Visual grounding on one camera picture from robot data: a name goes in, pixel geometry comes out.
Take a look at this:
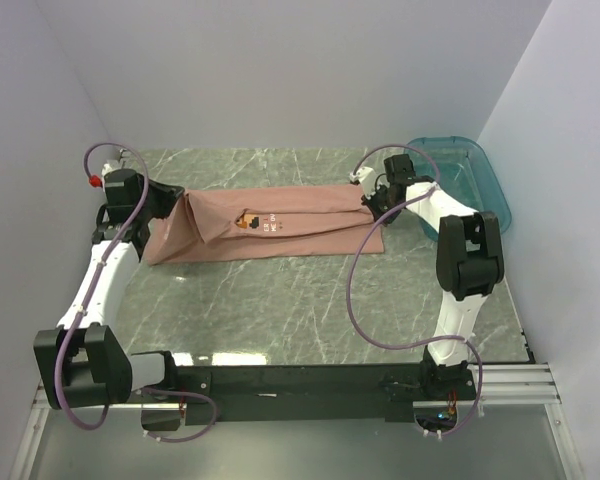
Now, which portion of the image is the pink printed t shirt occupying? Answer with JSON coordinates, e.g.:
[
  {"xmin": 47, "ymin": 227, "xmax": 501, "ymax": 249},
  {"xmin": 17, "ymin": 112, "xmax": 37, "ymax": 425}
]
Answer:
[{"xmin": 143, "ymin": 184, "xmax": 374, "ymax": 265}]

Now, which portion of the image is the teal plastic basin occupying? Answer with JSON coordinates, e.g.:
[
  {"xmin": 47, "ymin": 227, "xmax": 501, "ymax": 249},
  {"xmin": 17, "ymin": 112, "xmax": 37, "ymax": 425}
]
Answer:
[{"xmin": 408, "ymin": 136, "xmax": 511, "ymax": 234}]

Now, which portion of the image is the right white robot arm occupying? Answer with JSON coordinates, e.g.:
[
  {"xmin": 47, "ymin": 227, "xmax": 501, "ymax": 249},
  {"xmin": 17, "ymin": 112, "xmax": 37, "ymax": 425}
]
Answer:
[{"xmin": 349, "ymin": 153, "xmax": 504, "ymax": 399}]

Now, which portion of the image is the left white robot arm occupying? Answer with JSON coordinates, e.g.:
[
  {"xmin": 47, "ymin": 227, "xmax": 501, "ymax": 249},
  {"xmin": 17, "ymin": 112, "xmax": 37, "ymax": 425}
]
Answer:
[{"xmin": 33, "ymin": 166, "xmax": 184, "ymax": 409}]

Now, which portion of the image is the black base beam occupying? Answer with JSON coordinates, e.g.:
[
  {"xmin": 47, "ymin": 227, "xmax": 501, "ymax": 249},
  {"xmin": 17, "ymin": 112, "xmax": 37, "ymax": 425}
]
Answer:
[{"xmin": 141, "ymin": 361, "xmax": 482, "ymax": 425}]

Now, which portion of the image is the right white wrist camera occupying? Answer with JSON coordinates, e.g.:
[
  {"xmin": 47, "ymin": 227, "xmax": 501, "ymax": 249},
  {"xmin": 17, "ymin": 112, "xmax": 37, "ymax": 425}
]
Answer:
[{"xmin": 349, "ymin": 166, "xmax": 378, "ymax": 198}]

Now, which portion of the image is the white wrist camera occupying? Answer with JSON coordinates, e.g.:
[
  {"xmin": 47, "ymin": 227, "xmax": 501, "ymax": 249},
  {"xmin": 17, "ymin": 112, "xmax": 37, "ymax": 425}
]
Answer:
[
  {"xmin": 88, "ymin": 148, "xmax": 129, "ymax": 189},
  {"xmin": 349, "ymin": 166, "xmax": 378, "ymax": 198}
]

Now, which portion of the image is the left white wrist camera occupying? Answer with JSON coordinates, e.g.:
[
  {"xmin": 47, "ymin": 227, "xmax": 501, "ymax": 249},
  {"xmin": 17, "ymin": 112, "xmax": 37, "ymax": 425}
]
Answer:
[{"xmin": 88, "ymin": 148, "xmax": 129, "ymax": 189}]

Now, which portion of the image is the aluminium frame rail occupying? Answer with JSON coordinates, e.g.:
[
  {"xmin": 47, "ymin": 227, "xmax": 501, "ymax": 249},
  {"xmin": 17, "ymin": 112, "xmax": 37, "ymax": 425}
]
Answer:
[{"xmin": 31, "ymin": 364, "xmax": 562, "ymax": 409}]

